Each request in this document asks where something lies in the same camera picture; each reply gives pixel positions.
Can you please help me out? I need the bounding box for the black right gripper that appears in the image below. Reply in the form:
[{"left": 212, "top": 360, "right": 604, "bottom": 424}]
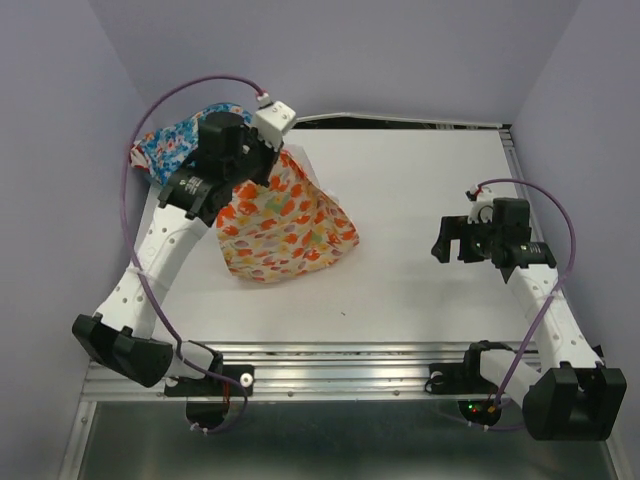
[{"left": 429, "top": 212, "right": 502, "bottom": 263}]

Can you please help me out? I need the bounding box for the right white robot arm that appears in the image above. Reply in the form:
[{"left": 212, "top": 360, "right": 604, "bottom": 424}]
[{"left": 424, "top": 195, "right": 627, "bottom": 441}]

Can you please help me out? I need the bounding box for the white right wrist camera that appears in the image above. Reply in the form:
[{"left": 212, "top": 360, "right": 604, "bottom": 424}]
[{"left": 466, "top": 186, "right": 496, "bottom": 224}]

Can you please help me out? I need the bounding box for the blue floral print skirt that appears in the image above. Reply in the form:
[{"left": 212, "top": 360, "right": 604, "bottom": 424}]
[{"left": 135, "top": 103, "right": 252, "bottom": 186}]

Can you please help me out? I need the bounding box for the translucent blue plastic bin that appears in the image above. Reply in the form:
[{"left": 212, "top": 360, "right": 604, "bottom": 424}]
[{"left": 142, "top": 172, "right": 163, "bottom": 188}]

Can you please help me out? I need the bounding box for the red and white floral skirt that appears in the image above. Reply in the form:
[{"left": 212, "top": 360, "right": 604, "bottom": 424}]
[{"left": 129, "top": 141, "right": 149, "bottom": 173}]

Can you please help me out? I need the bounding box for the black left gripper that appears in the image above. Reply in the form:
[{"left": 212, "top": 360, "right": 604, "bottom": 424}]
[{"left": 225, "top": 122, "right": 284, "bottom": 188}]

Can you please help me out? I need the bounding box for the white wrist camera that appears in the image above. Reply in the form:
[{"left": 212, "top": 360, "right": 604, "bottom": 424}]
[
  {"left": 466, "top": 186, "right": 496, "bottom": 224},
  {"left": 251, "top": 101, "right": 297, "bottom": 149}
]

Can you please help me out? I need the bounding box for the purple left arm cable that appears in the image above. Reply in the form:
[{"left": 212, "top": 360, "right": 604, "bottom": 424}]
[{"left": 121, "top": 75, "right": 269, "bottom": 435}]

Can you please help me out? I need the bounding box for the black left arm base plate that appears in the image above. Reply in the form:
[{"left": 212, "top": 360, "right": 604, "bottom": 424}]
[{"left": 164, "top": 364, "right": 255, "bottom": 397}]

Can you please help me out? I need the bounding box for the orange tulip print skirt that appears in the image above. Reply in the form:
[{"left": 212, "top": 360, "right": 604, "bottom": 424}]
[{"left": 216, "top": 145, "right": 360, "bottom": 283}]

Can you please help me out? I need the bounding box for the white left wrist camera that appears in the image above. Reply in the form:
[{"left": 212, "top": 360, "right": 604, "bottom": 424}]
[{"left": 251, "top": 101, "right": 297, "bottom": 149}]

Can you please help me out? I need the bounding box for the aluminium rail frame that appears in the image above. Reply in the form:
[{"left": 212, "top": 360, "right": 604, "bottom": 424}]
[{"left": 61, "top": 124, "right": 632, "bottom": 479}]

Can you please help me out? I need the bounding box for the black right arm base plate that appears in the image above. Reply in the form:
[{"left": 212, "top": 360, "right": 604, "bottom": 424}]
[{"left": 424, "top": 362, "right": 484, "bottom": 395}]

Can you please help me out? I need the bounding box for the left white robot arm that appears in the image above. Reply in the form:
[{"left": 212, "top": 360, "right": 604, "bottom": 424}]
[{"left": 72, "top": 109, "right": 295, "bottom": 387}]

